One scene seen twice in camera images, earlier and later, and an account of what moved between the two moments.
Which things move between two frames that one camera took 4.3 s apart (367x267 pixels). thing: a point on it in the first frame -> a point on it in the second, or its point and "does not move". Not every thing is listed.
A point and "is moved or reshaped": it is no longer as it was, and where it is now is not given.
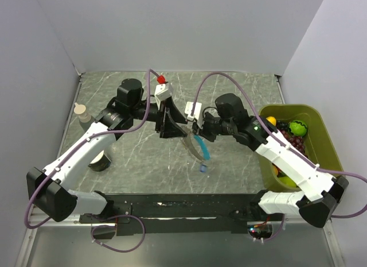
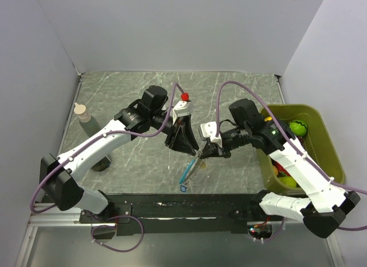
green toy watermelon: (297, 127) does not move
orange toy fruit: (274, 170) does not move
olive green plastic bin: (320, 151) does not move
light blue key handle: (204, 149) is moved or reshaped
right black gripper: (203, 132) -> (216, 150)
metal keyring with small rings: (187, 143) is moved or reshaped
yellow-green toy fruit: (287, 181) does not move
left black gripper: (171, 128) -> (180, 136)
